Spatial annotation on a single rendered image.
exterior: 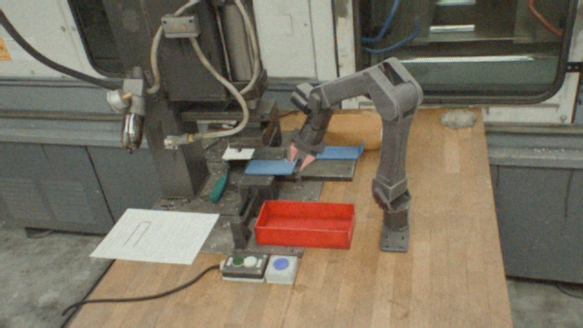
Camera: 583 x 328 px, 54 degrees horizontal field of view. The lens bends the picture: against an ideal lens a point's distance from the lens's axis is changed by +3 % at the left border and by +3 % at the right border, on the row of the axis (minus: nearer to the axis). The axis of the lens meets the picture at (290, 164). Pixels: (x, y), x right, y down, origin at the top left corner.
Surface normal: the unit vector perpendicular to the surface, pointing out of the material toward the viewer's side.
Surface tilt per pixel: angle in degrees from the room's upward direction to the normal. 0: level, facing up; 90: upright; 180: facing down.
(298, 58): 90
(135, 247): 1
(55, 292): 0
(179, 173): 90
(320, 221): 0
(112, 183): 90
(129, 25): 90
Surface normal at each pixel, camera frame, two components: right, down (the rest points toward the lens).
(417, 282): -0.12, -0.83
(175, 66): -0.22, 0.54
